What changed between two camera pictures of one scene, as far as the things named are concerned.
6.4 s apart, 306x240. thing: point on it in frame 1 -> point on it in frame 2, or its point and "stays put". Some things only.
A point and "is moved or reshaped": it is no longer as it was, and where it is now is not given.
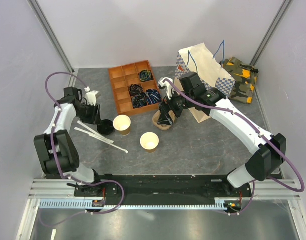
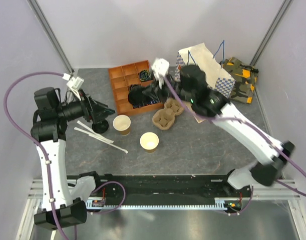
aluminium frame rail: (278, 189) stays put
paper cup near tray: (122, 124) stays put
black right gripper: (164, 107) -> (156, 93)
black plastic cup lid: (105, 127) is moved or reshaped
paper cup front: (149, 141) stays put
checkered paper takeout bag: (197, 59) stays put
